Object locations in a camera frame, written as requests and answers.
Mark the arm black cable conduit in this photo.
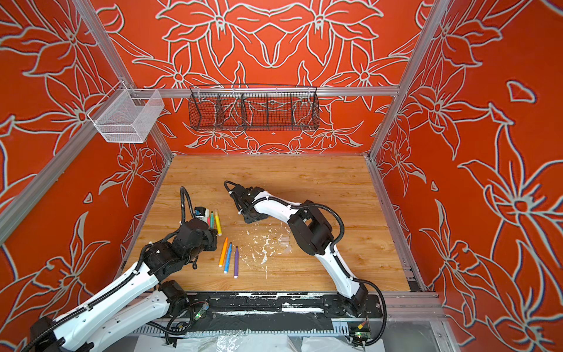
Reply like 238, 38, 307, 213
21, 186, 196, 352
223, 180, 388, 346

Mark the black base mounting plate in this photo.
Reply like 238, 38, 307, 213
188, 291, 383, 331

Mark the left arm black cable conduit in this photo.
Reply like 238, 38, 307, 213
21, 186, 196, 352

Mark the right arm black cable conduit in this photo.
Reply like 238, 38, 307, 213
223, 180, 388, 346

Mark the small green circuit board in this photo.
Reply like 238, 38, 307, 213
349, 323, 372, 348

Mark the purple marker pen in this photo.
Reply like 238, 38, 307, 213
233, 246, 240, 279

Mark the blue marker pen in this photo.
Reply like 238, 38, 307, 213
224, 243, 233, 274

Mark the black wire basket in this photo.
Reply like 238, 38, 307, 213
188, 84, 320, 132

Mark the yellow marker pen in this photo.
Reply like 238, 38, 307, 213
213, 210, 222, 236

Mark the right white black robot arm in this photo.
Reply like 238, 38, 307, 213
224, 180, 368, 317

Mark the white mesh basket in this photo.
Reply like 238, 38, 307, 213
87, 81, 164, 144

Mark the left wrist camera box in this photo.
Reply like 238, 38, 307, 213
194, 206, 211, 221

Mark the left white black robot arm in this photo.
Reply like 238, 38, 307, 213
24, 219, 218, 351

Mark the white slotted cable duct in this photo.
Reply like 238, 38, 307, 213
131, 320, 350, 339

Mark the orange marker pen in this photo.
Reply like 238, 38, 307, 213
218, 237, 229, 268

